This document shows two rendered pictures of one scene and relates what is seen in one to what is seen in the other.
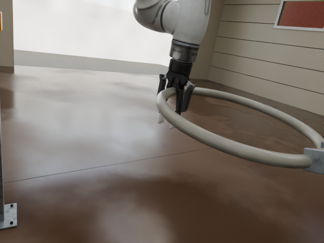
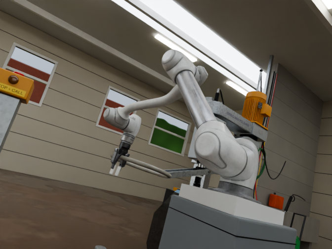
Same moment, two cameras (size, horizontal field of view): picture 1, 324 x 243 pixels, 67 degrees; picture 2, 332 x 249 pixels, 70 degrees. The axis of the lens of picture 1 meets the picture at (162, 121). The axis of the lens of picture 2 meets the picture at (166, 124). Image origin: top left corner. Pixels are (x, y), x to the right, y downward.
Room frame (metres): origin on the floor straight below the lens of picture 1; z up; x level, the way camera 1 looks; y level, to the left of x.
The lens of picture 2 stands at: (0.41, 1.62, 0.86)
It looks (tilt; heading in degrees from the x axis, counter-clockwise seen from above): 12 degrees up; 276
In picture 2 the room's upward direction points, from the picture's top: 15 degrees clockwise
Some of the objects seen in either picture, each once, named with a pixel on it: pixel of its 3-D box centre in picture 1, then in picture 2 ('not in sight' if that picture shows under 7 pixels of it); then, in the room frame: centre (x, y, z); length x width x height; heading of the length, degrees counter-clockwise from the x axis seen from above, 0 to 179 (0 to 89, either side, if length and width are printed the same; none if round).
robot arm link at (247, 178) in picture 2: not in sight; (239, 162); (0.15, 0.47, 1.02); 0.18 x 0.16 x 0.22; 52
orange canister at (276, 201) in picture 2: not in sight; (277, 201); (-1.72, -3.71, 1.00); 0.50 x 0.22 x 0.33; 38
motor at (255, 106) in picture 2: not in sight; (254, 110); (-0.27, -1.09, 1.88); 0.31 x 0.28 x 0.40; 133
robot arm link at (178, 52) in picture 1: (183, 51); (127, 139); (0.82, -0.03, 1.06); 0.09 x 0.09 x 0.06
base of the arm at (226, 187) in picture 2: not in sight; (236, 192); (0.13, 0.46, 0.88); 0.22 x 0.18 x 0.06; 41
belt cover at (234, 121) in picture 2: not in sight; (233, 124); (-0.03, -0.89, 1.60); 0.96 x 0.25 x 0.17; 43
